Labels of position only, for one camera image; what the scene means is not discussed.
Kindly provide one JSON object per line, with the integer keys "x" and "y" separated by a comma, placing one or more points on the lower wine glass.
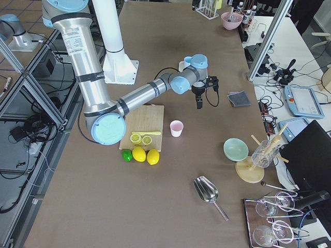
{"x": 277, "y": 234}

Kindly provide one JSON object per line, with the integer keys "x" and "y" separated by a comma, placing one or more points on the yellow plastic knife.
{"x": 148, "y": 133}

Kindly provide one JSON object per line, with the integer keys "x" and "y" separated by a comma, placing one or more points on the blue cup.
{"x": 187, "y": 61}

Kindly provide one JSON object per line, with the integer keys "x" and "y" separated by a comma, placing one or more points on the mirror tray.
{"x": 268, "y": 221}

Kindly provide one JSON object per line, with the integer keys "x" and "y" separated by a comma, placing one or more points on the cream rabbit tray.
{"x": 183, "y": 65}

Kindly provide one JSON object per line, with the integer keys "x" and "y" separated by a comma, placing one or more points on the pink cup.
{"x": 176, "y": 128}

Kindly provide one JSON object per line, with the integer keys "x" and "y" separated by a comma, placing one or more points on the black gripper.
{"x": 198, "y": 92}

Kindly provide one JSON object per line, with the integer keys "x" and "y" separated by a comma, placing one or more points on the upper wine glass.
{"x": 282, "y": 205}

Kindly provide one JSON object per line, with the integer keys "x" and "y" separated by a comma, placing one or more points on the green lime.
{"x": 127, "y": 155}

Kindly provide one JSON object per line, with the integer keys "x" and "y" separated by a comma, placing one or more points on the yellow lemon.
{"x": 139, "y": 154}
{"x": 153, "y": 157}

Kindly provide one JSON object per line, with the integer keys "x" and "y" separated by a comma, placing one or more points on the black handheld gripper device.
{"x": 285, "y": 76}

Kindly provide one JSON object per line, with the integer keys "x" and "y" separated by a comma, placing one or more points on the wine glass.
{"x": 277, "y": 234}
{"x": 282, "y": 205}

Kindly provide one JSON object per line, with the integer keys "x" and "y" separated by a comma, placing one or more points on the black laptop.
{"x": 309, "y": 158}

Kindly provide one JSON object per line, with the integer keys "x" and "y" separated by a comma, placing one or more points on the wooden cutting board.
{"x": 147, "y": 118}

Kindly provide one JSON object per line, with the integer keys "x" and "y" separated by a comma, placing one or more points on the white wire rack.
{"x": 207, "y": 8}

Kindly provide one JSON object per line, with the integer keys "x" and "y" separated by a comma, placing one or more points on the pink bowl with ice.
{"x": 236, "y": 20}

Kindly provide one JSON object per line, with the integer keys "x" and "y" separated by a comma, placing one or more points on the green bowl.
{"x": 235, "y": 149}

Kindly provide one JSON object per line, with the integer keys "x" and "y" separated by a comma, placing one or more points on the clear glass mug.
{"x": 262, "y": 157}

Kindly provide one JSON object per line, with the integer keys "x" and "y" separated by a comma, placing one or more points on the metal scoop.
{"x": 208, "y": 192}

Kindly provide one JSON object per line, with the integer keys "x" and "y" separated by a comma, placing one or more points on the blue teach pendant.
{"x": 294, "y": 127}
{"x": 302, "y": 101}

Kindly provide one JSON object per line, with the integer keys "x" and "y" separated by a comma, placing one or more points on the grey folded cloth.
{"x": 238, "y": 99}

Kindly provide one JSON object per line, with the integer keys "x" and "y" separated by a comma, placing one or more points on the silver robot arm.
{"x": 104, "y": 116}

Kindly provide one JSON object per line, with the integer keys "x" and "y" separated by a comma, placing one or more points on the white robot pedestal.
{"x": 117, "y": 66}

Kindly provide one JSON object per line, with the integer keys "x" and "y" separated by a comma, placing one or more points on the wooden cup tree stand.
{"x": 251, "y": 173}

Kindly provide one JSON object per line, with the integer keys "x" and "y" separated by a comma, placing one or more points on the lemon slice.
{"x": 146, "y": 140}
{"x": 136, "y": 139}

